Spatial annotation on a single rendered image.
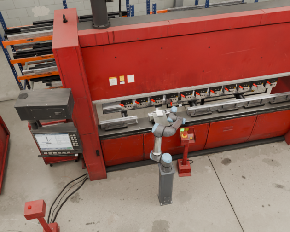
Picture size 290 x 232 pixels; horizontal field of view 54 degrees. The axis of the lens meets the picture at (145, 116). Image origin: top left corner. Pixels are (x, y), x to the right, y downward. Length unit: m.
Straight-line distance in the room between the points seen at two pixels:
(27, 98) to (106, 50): 0.94
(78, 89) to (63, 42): 0.54
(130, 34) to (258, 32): 1.49
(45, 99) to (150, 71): 1.26
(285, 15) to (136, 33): 1.67
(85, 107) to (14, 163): 2.11
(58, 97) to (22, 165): 2.35
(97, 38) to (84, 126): 1.11
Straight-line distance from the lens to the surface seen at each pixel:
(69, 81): 3.09
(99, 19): 3.04
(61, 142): 3.12
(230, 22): 3.36
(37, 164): 4.91
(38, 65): 5.67
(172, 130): 3.14
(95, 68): 3.25
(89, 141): 3.74
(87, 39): 3.04
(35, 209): 3.52
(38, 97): 2.90
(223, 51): 3.55
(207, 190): 4.37
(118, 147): 4.06
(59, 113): 2.82
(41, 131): 3.06
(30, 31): 5.23
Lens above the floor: 3.72
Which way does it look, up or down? 45 degrees down
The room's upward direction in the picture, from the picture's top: 2 degrees counter-clockwise
